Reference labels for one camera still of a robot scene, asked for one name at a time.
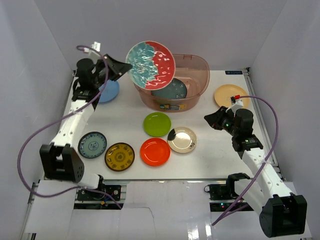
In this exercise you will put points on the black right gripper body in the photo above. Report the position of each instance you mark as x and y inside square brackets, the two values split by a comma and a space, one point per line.
[228, 123]

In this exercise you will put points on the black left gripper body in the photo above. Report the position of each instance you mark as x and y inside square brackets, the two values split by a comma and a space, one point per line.
[110, 66]

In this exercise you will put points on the red plate with teal flower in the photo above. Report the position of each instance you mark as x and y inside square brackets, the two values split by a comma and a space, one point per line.
[153, 65]

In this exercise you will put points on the dark blue ceramic plate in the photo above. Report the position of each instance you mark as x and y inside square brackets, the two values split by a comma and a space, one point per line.
[175, 90]

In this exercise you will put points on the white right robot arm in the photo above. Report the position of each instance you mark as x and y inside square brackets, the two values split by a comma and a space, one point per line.
[280, 211]

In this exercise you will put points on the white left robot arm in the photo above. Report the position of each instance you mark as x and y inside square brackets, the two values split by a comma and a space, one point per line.
[60, 159]

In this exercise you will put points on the pink translucent plastic bin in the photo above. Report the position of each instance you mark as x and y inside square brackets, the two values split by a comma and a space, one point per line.
[194, 72]

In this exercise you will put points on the light blue plastic plate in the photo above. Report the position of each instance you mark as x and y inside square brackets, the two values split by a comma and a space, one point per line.
[110, 91]

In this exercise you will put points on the pale yellow plastic plate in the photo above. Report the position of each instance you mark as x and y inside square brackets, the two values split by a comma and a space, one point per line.
[223, 94]

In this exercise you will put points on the cream plate with black flowers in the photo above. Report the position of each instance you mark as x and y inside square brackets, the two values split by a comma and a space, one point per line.
[182, 140]

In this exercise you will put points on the right dark table label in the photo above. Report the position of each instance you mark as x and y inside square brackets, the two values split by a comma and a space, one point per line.
[233, 72]

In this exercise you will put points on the lime green plastic plate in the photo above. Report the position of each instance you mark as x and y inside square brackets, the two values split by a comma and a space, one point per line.
[157, 124]

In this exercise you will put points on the small blue patterned plate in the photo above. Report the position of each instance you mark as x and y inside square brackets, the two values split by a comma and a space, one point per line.
[92, 145]

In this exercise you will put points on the orange plastic plate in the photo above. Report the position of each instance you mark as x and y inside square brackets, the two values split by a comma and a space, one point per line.
[155, 152]

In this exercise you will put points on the yellow patterned brown-rimmed plate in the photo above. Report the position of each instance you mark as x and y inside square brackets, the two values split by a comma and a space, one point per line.
[119, 157]

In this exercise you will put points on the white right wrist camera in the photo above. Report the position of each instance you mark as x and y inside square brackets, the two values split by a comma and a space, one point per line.
[236, 104]

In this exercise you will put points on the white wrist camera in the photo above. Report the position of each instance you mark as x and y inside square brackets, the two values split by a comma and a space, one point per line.
[236, 104]
[95, 47]

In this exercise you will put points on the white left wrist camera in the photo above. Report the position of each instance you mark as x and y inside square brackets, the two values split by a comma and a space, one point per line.
[95, 47]

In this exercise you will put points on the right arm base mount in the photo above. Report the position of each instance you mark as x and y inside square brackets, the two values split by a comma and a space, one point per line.
[219, 197]

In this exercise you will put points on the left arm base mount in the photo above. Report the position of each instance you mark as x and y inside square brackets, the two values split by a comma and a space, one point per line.
[107, 198]

